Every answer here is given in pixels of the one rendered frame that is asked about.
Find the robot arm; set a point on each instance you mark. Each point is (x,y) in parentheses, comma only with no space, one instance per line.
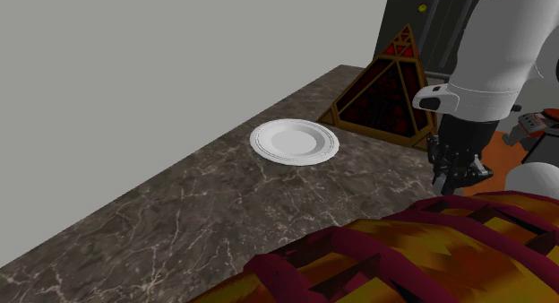
(493,53)

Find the white round plate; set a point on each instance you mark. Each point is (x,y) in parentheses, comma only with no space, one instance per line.
(294,141)

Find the dark grey tall appliance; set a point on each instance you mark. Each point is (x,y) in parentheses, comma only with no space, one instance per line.
(436,26)

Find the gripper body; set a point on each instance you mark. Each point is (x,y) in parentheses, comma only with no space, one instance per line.
(465,136)

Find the red black pyramid gold frame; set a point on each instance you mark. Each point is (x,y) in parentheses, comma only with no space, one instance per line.
(380,105)

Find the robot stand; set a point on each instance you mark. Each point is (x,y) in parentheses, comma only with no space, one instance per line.
(415,258)

